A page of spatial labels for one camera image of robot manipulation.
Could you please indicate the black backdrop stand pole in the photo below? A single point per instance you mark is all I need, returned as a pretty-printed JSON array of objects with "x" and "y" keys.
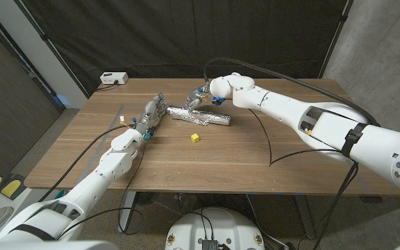
[
  {"x": 52, "y": 48},
  {"x": 335, "y": 38}
]

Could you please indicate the white power strip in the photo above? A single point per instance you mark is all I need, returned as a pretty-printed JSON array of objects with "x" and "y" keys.
[{"x": 114, "y": 77}]

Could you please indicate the small yellow block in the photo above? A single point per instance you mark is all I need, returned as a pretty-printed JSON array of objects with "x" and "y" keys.
[{"x": 195, "y": 137}]

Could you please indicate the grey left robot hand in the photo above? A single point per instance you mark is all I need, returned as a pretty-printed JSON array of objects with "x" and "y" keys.
[{"x": 153, "y": 112}]

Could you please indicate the grey table leg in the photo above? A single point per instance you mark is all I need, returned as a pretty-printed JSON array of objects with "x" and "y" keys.
[
  {"x": 127, "y": 212},
  {"x": 305, "y": 215}
]

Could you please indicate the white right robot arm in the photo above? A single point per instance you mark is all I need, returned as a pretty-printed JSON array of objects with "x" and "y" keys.
[{"x": 325, "y": 128}]

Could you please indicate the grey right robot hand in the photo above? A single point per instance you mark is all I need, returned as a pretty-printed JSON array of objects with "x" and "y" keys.
[{"x": 196, "y": 97}]

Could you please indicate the aluminum foil roll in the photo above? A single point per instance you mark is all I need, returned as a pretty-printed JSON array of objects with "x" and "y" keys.
[{"x": 203, "y": 117}]

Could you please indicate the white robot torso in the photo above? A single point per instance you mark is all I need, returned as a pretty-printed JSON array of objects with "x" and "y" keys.
[{"x": 217, "y": 225}]

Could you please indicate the black backdrop curtain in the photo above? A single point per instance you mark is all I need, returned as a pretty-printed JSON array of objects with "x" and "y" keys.
[{"x": 186, "y": 34}]

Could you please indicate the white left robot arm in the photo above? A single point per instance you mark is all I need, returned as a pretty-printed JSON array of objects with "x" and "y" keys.
[{"x": 89, "y": 184}]

